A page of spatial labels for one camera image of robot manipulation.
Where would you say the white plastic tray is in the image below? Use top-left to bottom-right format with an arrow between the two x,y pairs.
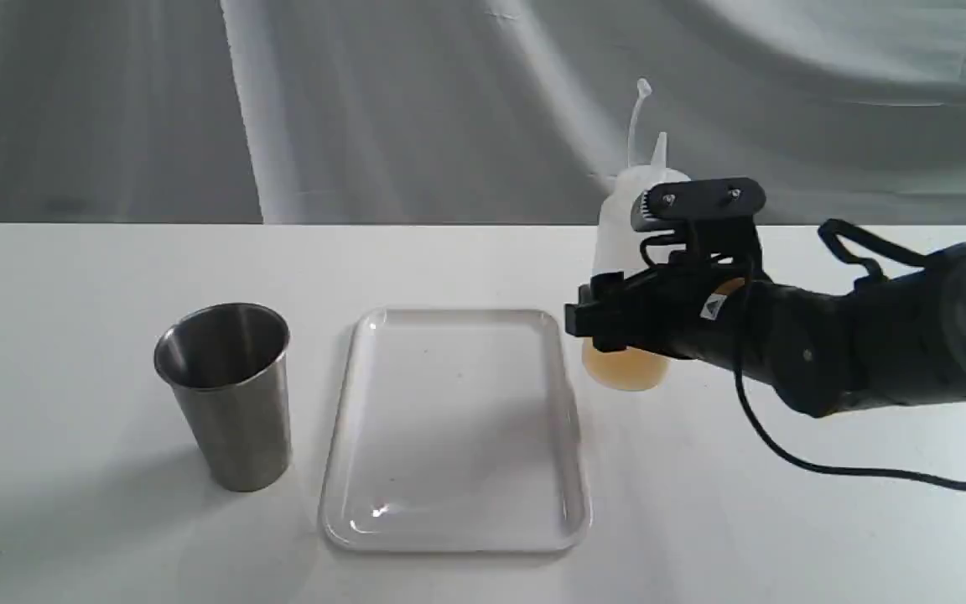
319,307 -> 593,555

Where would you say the stainless steel cup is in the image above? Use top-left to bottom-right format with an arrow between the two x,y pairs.
153,302 -> 292,492

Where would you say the grey fabric backdrop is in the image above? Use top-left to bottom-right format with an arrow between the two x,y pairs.
0,1 -> 966,223

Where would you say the black cable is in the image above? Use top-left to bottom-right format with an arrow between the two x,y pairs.
733,220 -> 966,492

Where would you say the translucent squeeze bottle amber liquid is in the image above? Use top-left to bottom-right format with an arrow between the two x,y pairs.
580,77 -> 690,393

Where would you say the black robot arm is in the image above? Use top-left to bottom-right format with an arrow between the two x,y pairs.
564,244 -> 966,418

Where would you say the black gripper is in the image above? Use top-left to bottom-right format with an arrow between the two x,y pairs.
564,263 -> 773,370

